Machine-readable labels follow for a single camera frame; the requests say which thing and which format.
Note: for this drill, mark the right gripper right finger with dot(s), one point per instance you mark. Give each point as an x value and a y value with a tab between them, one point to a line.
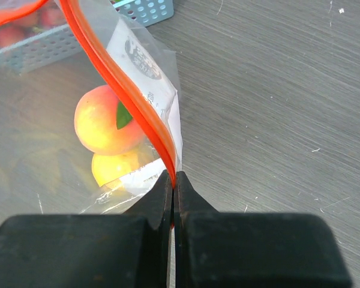
252	249

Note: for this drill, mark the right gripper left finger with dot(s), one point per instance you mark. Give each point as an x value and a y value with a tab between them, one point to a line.
131	249

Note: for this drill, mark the yellow pear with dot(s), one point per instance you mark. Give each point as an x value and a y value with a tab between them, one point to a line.
107	168

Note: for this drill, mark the red orange peach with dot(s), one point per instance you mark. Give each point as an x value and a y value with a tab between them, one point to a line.
103	124

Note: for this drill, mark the clear orange zip top bag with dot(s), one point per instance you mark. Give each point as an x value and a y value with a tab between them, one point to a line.
44	168

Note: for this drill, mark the light blue plastic basket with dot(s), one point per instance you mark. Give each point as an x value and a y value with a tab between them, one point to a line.
43	46

